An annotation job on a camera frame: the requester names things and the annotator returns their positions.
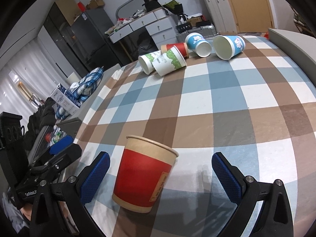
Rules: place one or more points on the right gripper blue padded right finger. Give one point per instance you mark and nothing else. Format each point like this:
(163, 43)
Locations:
(275, 217)

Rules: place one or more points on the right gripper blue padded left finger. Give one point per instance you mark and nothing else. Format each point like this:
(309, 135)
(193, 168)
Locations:
(47, 217)

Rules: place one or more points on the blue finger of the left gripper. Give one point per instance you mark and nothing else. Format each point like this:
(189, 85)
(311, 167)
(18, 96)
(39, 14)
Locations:
(61, 145)

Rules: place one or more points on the red paper cup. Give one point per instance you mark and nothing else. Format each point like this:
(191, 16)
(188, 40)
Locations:
(143, 171)

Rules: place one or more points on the green white cup rear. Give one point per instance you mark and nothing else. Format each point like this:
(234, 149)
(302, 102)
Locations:
(146, 61)

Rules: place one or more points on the green white cup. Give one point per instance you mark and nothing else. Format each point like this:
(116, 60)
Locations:
(169, 61)
(146, 61)

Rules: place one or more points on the green white cup front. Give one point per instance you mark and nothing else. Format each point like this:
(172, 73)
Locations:
(169, 61)

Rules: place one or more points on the blue cup left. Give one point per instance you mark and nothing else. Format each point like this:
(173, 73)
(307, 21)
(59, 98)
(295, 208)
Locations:
(197, 43)

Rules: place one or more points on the blue cup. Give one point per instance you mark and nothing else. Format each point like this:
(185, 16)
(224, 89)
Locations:
(197, 43)
(227, 47)

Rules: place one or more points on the blue cup right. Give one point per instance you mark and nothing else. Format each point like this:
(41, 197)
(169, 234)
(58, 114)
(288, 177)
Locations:
(227, 47)

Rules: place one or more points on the white upright suitcase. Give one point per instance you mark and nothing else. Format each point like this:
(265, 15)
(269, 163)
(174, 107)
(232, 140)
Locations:
(222, 16)

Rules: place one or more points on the white blue carton box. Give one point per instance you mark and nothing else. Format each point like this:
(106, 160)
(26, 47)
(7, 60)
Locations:
(65, 99)

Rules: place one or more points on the blue plaid blanket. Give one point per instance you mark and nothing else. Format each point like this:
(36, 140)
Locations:
(82, 90)

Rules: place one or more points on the white curtain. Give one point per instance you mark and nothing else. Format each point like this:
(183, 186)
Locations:
(33, 67)

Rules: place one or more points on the dark grey refrigerator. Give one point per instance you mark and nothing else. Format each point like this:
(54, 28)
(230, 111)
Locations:
(90, 30)

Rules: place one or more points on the black glass cabinet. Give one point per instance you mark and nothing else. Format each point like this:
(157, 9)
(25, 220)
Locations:
(58, 24)

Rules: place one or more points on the cardboard box on fridge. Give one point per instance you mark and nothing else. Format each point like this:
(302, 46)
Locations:
(94, 4)

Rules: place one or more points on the white drawer desk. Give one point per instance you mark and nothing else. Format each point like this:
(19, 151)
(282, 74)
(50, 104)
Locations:
(159, 25)

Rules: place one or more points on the black hat box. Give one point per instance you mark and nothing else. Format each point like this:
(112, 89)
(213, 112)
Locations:
(151, 5)

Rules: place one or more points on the grey cushion block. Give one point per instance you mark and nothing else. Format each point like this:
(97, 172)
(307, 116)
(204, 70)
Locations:
(299, 47)

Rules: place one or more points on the silver lying suitcase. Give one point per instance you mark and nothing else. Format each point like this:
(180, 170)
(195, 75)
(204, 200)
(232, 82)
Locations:
(207, 31)

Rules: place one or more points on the shoe rack with shoes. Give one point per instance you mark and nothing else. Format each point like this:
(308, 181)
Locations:
(301, 24)

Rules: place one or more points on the wooden door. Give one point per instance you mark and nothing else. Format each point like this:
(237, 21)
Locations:
(252, 15)

